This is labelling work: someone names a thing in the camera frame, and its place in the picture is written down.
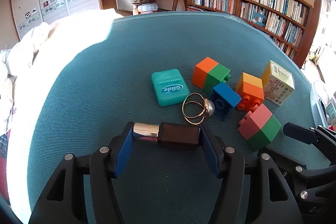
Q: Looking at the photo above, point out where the pink and green brick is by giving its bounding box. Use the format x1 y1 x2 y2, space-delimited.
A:
238 103 282 151

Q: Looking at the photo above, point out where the yellow medicine box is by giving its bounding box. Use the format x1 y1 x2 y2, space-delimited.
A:
261 60 295 106

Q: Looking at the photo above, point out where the orange and yellow brick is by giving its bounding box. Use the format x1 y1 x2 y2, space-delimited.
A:
235 72 264 111

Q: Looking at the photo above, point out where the blue building brick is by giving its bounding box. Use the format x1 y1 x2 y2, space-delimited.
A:
209 83 242 121

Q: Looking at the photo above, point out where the brown and silver lipstick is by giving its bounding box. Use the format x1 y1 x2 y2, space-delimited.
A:
132 122 200 150

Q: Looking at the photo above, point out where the gold pearl ring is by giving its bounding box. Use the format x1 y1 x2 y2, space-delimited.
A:
181 92 216 126

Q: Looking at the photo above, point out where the teal Glide floss box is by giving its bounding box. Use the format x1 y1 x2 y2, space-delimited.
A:
151 69 190 107

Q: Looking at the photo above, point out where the clear plastic bin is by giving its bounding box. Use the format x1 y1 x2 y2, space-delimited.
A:
310 80 335 130

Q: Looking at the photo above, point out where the teal table cloth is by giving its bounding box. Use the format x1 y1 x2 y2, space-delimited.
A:
27 12 314 223

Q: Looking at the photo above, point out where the orange and green brick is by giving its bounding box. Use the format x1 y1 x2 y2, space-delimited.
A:
192 57 231 94

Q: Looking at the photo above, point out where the wooden bookshelf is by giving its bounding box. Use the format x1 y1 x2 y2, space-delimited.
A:
187 0 318 68

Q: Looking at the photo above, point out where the white bedding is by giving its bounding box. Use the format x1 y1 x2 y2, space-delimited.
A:
0 8 124 119

